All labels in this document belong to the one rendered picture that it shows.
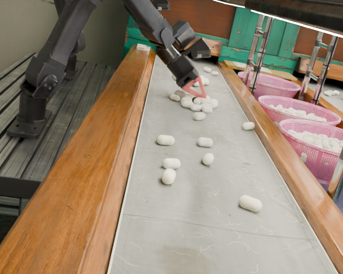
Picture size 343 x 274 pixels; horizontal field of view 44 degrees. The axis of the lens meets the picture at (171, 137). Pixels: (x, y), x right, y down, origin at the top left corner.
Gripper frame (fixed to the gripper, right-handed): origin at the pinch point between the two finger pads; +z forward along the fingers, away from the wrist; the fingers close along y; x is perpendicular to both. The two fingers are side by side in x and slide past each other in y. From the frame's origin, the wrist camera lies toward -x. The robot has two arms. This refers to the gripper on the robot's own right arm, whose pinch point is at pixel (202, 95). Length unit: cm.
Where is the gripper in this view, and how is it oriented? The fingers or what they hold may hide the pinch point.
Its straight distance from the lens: 130.8
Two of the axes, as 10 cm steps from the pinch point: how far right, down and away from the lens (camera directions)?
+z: 6.3, 7.3, 2.6
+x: -7.8, 5.9, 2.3
